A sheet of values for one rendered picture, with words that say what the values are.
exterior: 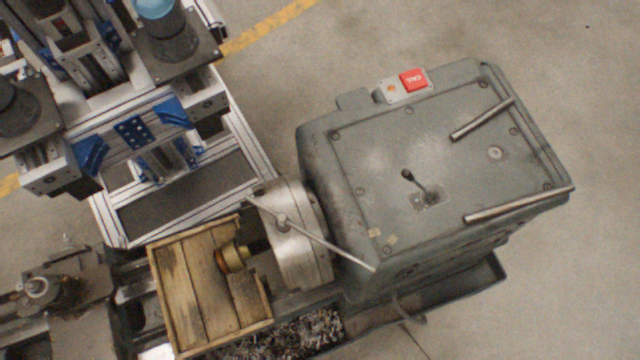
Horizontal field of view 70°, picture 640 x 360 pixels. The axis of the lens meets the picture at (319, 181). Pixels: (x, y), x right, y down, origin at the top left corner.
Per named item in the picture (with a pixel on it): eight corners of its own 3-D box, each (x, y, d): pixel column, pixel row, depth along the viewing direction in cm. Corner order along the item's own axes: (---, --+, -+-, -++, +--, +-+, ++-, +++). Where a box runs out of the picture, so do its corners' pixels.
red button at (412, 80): (417, 71, 125) (419, 66, 123) (427, 88, 123) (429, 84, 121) (397, 77, 125) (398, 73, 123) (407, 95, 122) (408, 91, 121)
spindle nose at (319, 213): (310, 196, 140) (310, 176, 120) (335, 261, 134) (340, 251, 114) (300, 200, 139) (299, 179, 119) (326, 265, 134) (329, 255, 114)
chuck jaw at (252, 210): (276, 223, 126) (263, 187, 120) (279, 233, 122) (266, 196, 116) (237, 237, 125) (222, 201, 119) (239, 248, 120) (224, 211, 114)
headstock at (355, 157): (453, 116, 164) (489, 44, 127) (523, 237, 146) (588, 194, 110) (296, 172, 156) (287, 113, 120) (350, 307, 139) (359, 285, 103)
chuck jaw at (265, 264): (283, 243, 122) (298, 284, 116) (286, 250, 126) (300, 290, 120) (243, 258, 120) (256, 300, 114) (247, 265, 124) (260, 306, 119)
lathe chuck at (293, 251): (284, 192, 145) (278, 159, 115) (320, 288, 137) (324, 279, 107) (257, 202, 144) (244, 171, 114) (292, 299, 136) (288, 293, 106)
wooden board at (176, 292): (239, 215, 150) (237, 212, 147) (275, 322, 138) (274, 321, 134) (150, 248, 147) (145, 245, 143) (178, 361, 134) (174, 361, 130)
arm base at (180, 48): (142, 36, 142) (129, 13, 132) (187, 16, 144) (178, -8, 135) (161, 71, 136) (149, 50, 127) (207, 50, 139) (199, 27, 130)
